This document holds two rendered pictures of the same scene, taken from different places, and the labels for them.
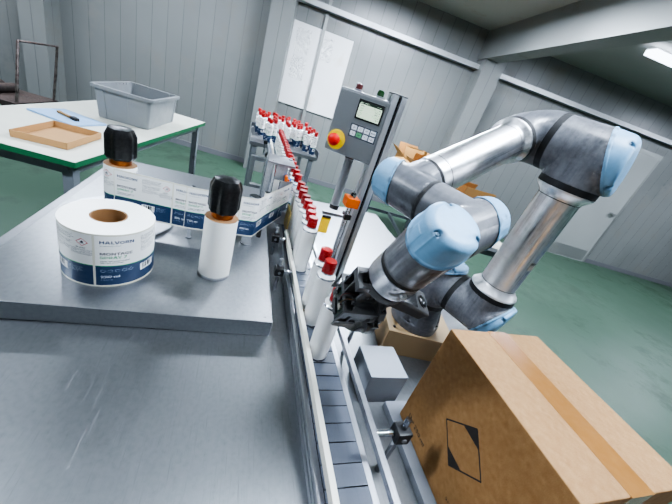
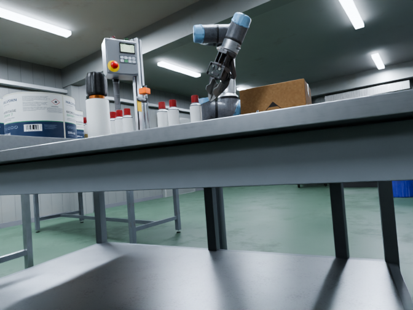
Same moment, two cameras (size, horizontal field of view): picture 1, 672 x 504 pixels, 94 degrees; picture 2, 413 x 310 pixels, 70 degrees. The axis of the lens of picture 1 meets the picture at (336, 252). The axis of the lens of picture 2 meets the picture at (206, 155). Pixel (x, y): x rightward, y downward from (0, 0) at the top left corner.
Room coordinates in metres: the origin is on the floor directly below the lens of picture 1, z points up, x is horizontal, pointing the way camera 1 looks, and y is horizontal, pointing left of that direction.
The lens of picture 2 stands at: (-0.38, 0.82, 0.78)
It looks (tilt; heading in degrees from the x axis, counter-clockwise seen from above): 2 degrees up; 317
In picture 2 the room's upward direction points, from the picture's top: 4 degrees counter-clockwise
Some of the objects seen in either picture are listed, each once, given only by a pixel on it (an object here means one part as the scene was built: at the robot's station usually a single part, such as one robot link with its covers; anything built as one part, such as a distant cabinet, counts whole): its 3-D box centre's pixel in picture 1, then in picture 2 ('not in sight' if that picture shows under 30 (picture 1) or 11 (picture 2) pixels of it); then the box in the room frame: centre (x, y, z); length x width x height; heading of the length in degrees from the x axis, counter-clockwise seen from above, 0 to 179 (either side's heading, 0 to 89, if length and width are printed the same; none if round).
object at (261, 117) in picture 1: (284, 128); not in sight; (3.29, 0.90, 0.98); 0.57 x 0.46 x 0.21; 111
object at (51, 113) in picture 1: (68, 117); not in sight; (1.92, 1.91, 0.81); 0.32 x 0.24 x 0.01; 87
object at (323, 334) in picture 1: (327, 322); (196, 118); (0.59, -0.04, 0.98); 0.05 x 0.05 x 0.20
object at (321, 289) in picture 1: (320, 292); (174, 122); (0.71, 0.00, 0.98); 0.05 x 0.05 x 0.20
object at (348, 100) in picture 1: (360, 127); (120, 59); (1.08, 0.06, 1.38); 0.17 x 0.10 x 0.19; 77
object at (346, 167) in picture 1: (341, 181); (117, 98); (1.14, 0.06, 1.18); 0.04 x 0.04 x 0.21
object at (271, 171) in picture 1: (276, 189); not in sight; (1.31, 0.34, 1.01); 0.14 x 0.13 x 0.26; 21
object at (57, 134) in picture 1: (60, 134); not in sight; (1.57, 1.62, 0.82); 0.34 x 0.24 x 0.04; 17
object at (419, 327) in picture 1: (420, 306); not in sight; (0.84, -0.30, 0.97); 0.15 x 0.15 x 0.10
